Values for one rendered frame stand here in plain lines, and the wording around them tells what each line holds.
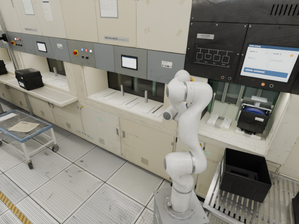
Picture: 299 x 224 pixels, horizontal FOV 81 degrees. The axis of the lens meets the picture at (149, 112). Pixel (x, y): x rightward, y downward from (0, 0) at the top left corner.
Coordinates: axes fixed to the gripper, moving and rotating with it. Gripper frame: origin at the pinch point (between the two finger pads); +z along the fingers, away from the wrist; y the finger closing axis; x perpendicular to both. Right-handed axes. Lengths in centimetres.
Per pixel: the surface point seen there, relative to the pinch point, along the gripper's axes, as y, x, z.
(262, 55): 47, 42, 9
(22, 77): -236, -19, -16
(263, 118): 62, -11, 29
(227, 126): 37, -30, 32
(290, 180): 91, -44, 4
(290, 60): 63, 40, 9
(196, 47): 1.8, 42.4, 9.1
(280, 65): 59, 37, 9
